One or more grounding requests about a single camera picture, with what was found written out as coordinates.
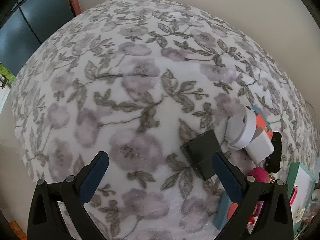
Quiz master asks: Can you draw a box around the teal framed white tray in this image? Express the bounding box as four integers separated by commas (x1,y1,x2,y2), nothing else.
286,162,319,239

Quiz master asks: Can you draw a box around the pink smart band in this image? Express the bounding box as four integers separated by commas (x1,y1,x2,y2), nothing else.
289,186,298,206

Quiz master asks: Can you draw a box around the blue coral case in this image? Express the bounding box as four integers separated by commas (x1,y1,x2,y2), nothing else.
214,192,238,230
252,106,273,140

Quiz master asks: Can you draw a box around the dark blue cabinet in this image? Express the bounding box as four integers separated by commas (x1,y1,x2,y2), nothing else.
1,0,75,76

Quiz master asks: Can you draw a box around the floral fleece blanket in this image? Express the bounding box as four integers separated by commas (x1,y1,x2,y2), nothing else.
11,0,319,239

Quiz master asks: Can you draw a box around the orange box on floor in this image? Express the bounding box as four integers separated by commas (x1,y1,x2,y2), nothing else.
9,221,27,240

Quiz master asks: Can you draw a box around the black power adapter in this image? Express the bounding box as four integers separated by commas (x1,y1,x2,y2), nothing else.
180,130,227,181

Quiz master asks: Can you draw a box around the pink helmet toy figure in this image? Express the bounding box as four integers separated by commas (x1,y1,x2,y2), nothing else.
246,166,276,228

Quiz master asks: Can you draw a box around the black toy car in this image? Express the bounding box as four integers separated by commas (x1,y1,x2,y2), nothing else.
265,132,283,173

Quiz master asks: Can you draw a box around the white wall charger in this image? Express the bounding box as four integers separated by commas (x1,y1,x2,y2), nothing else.
245,127,274,164

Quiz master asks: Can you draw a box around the white round case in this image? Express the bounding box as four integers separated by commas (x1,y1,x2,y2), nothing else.
226,106,257,150

